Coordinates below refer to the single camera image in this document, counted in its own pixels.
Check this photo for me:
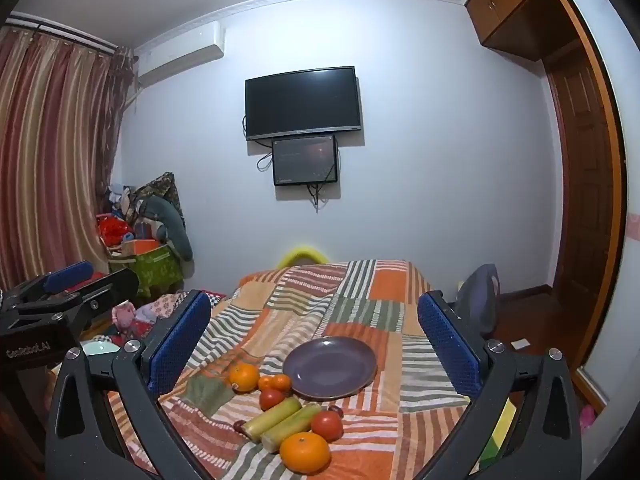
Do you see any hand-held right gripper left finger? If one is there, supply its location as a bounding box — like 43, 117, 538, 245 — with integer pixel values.
45, 290, 221, 480

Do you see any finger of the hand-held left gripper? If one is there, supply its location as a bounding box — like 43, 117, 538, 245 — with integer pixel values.
15, 269, 141, 333
0, 260, 96, 311

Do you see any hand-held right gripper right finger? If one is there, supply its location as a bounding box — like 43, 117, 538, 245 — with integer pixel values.
416, 290, 583, 480

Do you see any orange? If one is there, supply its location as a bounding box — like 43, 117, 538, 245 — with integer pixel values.
228, 362, 261, 394
279, 431, 333, 475

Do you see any red tomato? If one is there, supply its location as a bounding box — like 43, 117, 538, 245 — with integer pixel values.
259, 388, 287, 411
310, 410, 345, 442

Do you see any green sugarcane stick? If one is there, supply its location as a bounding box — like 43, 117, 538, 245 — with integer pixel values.
261, 403, 323, 453
242, 396, 303, 437

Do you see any purple plate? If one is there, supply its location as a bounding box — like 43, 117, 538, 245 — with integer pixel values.
282, 336, 377, 402

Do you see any floral quilt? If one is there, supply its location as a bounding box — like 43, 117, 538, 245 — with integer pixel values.
111, 292, 187, 342

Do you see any grey purple chair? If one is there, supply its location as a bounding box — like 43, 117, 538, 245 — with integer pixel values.
451, 263, 501, 337

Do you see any checkered cloth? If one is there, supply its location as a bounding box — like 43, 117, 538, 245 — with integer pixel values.
200, 288, 227, 312

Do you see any orange box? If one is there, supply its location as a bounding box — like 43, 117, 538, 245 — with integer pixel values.
122, 239, 162, 257

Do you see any red bag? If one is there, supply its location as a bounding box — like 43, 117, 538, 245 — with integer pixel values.
97, 215, 134, 249

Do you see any yellow green foam mat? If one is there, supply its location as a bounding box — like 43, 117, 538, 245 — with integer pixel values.
479, 399, 517, 467

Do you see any striped curtain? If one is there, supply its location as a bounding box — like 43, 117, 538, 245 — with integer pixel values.
0, 25, 136, 291

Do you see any camouflage cloth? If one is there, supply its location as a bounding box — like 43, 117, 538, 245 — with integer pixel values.
132, 172, 187, 226

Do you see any striped patchwork blanket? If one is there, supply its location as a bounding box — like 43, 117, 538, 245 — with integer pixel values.
107, 259, 506, 480

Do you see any brown wooden door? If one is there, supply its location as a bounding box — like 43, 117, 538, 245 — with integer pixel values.
544, 50, 617, 361

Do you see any white air conditioner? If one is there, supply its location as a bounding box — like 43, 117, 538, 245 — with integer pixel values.
135, 20, 226, 88

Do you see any wooden overhead cabinet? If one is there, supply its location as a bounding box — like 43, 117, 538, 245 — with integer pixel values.
464, 0, 572, 62

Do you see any yellow ring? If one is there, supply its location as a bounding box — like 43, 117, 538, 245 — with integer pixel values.
277, 245, 329, 269

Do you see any small black wall monitor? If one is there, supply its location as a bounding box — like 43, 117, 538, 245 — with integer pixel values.
272, 135, 340, 187

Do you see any black curtain rail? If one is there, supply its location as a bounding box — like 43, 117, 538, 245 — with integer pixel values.
4, 14, 122, 55

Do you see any black wall television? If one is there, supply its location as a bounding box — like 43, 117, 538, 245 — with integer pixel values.
244, 65, 364, 142

